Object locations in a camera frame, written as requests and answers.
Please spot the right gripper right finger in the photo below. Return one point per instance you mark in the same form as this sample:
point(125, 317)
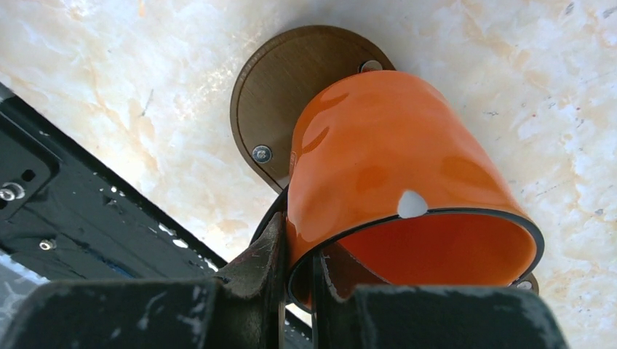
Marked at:
point(352, 310)

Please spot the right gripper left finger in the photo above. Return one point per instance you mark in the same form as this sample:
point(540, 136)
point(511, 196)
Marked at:
point(250, 269)

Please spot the orange mug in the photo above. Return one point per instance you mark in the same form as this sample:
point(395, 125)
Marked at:
point(382, 166)

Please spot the brown oval wooden tray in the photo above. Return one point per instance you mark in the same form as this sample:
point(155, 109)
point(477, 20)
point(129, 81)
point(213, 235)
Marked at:
point(277, 83)

